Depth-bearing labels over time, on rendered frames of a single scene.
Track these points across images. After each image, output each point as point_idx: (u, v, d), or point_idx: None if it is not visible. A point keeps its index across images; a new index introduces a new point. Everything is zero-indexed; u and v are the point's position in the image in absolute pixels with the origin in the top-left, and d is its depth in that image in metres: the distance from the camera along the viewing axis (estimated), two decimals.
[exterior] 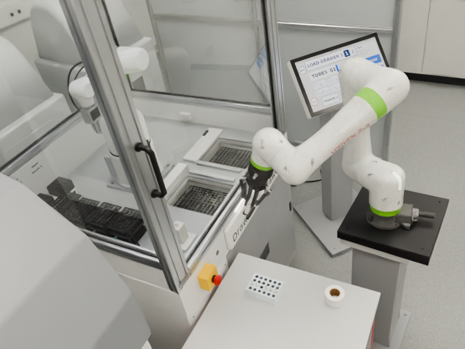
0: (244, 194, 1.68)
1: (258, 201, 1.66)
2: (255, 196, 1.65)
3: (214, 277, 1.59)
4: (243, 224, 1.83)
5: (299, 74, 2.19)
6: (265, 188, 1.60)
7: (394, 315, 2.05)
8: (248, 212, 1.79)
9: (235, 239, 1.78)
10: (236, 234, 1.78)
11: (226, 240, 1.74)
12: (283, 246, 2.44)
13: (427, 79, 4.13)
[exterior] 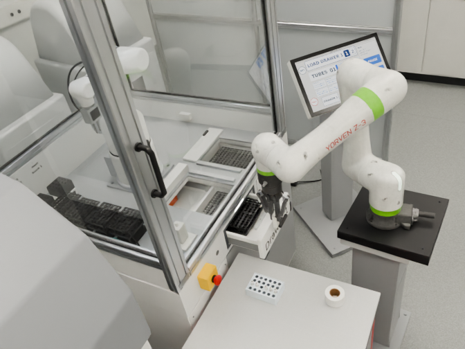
0: (266, 208, 1.67)
1: (281, 211, 1.64)
2: (276, 206, 1.64)
3: (214, 277, 1.59)
4: (275, 232, 1.77)
5: (299, 74, 2.19)
6: (281, 195, 1.59)
7: (394, 315, 2.05)
8: (281, 220, 1.73)
9: (268, 248, 1.72)
10: (268, 243, 1.72)
11: (259, 249, 1.68)
12: (283, 246, 2.44)
13: (427, 79, 4.13)
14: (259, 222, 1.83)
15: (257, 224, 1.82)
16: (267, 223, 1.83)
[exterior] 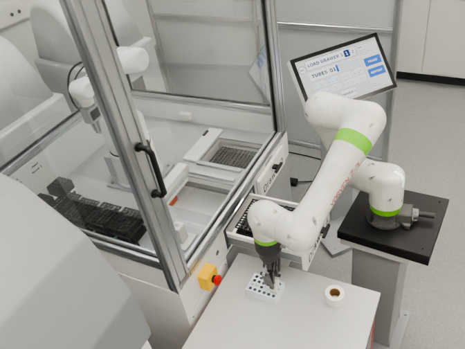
0: (270, 282, 1.52)
1: (279, 266, 1.56)
2: (277, 266, 1.54)
3: (214, 277, 1.59)
4: (317, 242, 1.69)
5: (299, 74, 2.19)
6: None
7: (394, 315, 2.05)
8: (324, 230, 1.65)
9: (310, 259, 1.64)
10: (311, 254, 1.64)
11: (302, 261, 1.60)
12: None
13: (427, 79, 4.13)
14: None
15: None
16: None
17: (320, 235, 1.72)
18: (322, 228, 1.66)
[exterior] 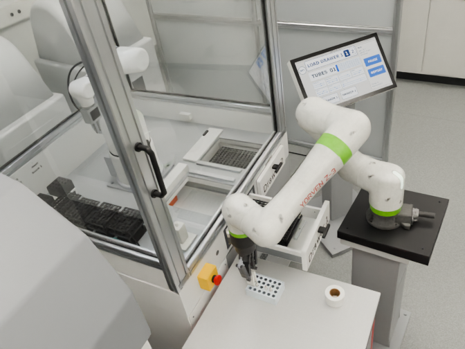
0: (247, 273, 1.56)
1: (256, 259, 1.60)
2: (253, 259, 1.58)
3: (214, 277, 1.59)
4: (317, 242, 1.69)
5: (299, 74, 2.19)
6: None
7: (394, 315, 2.05)
8: (324, 230, 1.65)
9: (310, 259, 1.64)
10: (311, 254, 1.64)
11: (302, 261, 1.60)
12: None
13: (427, 79, 4.13)
14: (299, 232, 1.75)
15: (297, 233, 1.75)
16: (307, 233, 1.76)
17: (320, 235, 1.72)
18: (322, 228, 1.66)
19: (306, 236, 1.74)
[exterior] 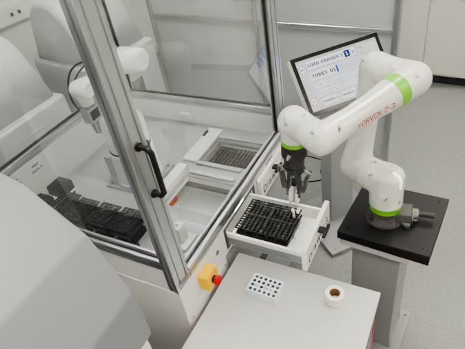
0: (284, 183, 1.66)
1: (303, 188, 1.62)
2: (297, 182, 1.62)
3: (214, 277, 1.59)
4: (317, 242, 1.69)
5: (299, 74, 2.19)
6: (303, 171, 1.57)
7: (394, 315, 2.05)
8: (324, 230, 1.65)
9: (310, 259, 1.64)
10: (311, 254, 1.64)
11: (302, 261, 1.60)
12: None
13: None
14: (299, 232, 1.75)
15: (297, 233, 1.75)
16: (307, 233, 1.76)
17: (320, 235, 1.72)
18: (322, 228, 1.66)
19: (306, 236, 1.74)
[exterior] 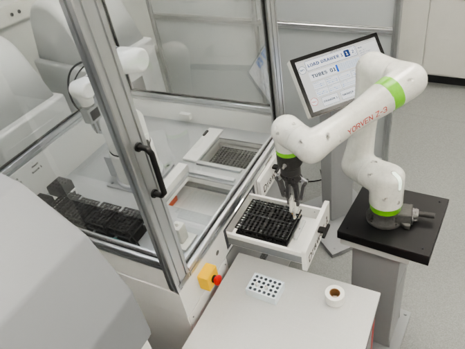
0: (284, 192, 1.68)
1: (300, 195, 1.64)
2: (295, 190, 1.64)
3: (214, 277, 1.59)
4: (317, 242, 1.69)
5: (299, 74, 2.19)
6: (300, 179, 1.59)
7: (394, 315, 2.05)
8: (324, 230, 1.65)
9: (310, 259, 1.64)
10: (311, 254, 1.64)
11: (302, 261, 1.60)
12: None
13: (427, 79, 4.13)
14: (299, 232, 1.75)
15: (297, 233, 1.75)
16: (307, 233, 1.76)
17: (320, 235, 1.72)
18: (322, 228, 1.66)
19: (306, 236, 1.74)
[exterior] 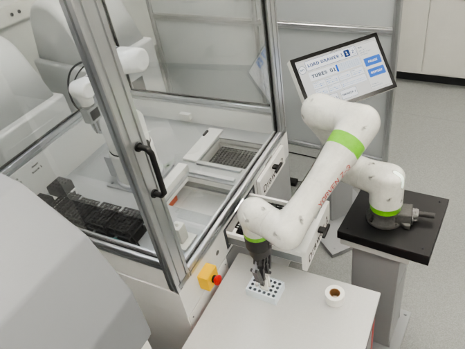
0: (261, 278, 1.54)
1: (270, 264, 1.58)
2: (267, 263, 1.55)
3: (214, 277, 1.59)
4: (317, 242, 1.69)
5: (299, 74, 2.19)
6: None
7: (394, 315, 2.05)
8: (324, 230, 1.65)
9: (310, 259, 1.64)
10: (311, 254, 1.64)
11: (302, 261, 1.60)
12: None
13: (427, 79, 4.13)
14: None
15: None
16: (307, 233, 1.76)
17: (320, 235, 1.72)
18: (322, 228, 1.66)
19: (306, 236, 1.74)
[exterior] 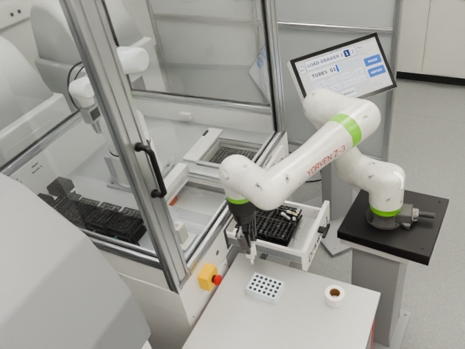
0: None
1: (241, 244, 1.46)
2: None
3: (214, 277, 1.59)
4: (317, 242, 1.69)
5: (299, 74, 2.19)
6: (237, 228, 1.41)
7: (394, 315, 2.05)
8: (324, 230, 1.65)
9: (310, 259, 1.64)
10: (311, 254, 1.64)
11: (302, 261, 1.60)
12: None
13: (427, 79, 4.13)
14: (299, 232, 1.75)
15: (297, 233, 1.75)
16: (307, 233, 1.76)
17: (320, 235, 1.72)
18: (322, 228, 1.66)
19: (306, 236, 1.74)
